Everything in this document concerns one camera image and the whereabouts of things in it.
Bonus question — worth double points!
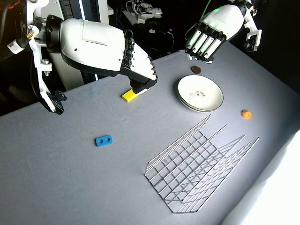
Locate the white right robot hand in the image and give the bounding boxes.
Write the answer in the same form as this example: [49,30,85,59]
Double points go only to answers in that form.
[45,14,158,95]

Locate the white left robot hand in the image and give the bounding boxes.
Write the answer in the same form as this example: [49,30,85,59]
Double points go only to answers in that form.
[184,4,246,64]

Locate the white plate with dark rim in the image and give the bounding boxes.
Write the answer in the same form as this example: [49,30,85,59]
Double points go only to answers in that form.
[178,95,222,113]
[177,75,224,111]

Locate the white spare gripper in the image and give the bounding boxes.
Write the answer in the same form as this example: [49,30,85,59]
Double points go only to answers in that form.
[126,0,163,21]

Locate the black equipment box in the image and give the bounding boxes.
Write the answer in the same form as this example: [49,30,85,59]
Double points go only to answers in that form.
[138,22,174,59]

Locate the yellow rectangular block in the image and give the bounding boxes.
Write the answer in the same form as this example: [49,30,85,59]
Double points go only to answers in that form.
[121,88,141,104]

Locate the blue block with two holes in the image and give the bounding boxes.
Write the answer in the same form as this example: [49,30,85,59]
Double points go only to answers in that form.
[95,135,114,148]

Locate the orange round cookie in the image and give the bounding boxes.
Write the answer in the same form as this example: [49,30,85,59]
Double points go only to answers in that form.
[240,109,253,120]

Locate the thin green cable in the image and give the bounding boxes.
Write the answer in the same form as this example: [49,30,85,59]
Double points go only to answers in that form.
[201,0,212,17]

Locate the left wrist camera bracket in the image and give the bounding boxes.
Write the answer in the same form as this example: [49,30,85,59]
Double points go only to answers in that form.
[243,22,263,51]

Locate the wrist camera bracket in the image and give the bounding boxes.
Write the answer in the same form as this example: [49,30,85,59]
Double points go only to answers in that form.
[243,22,263,51]
[26,0,68,115]

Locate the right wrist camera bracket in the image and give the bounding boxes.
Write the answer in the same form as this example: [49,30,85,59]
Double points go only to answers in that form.
[26,0,68,115]

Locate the silver wire plate rack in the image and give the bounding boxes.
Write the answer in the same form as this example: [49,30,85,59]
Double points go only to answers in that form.
[144,114,261,214]

